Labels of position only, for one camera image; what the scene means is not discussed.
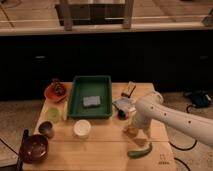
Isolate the red yellow apple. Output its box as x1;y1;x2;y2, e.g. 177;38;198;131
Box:
124;125;138;137

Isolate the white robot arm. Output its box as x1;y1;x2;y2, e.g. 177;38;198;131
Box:
132;91;213;148

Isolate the white paper cup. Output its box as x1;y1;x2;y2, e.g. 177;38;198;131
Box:
73;120;91;138

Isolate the light green plastic cup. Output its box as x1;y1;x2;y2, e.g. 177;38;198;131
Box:
45;107;60;123

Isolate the grey cloth with black object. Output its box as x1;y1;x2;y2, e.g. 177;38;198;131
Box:
112;97;135;120

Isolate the brown small box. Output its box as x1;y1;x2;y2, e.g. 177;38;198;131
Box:
121;81;136;98

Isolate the green plastic tray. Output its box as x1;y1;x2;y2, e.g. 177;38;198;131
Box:
67;75;112;119

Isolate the blue grey sponge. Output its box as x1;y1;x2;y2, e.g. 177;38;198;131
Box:
83;96;101;107

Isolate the blue black floor device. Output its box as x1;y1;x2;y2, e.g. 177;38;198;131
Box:
185;91;212;108

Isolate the dark pine cone object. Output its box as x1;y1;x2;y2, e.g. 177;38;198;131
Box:
52;79;65;96

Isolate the orange plate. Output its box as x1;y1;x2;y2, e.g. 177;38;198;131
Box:
44;84;68;103

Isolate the dark red bowl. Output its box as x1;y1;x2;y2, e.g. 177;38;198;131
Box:
19;134;48;164

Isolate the black cable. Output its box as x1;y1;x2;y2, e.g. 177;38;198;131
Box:
168;103;201;152

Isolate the black spoon handle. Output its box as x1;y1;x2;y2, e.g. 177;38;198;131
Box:
15;128;30;171

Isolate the white stool frame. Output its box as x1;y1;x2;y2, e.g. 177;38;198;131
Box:
54;0;134;31

